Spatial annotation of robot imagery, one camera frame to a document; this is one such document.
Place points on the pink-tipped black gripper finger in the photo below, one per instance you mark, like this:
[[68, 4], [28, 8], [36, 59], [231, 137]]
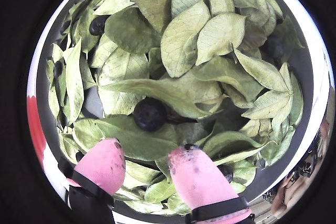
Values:
[[199, 179], [102, 166]]

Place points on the dark grey shallow bowl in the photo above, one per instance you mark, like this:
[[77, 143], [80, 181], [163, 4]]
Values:
[[92, 103]]

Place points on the red collapsible silicone cup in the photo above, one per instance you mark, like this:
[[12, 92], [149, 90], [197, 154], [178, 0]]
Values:
[[35, 127]]

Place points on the pile of green leaves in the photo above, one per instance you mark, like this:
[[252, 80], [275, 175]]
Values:
[[183, 51]]

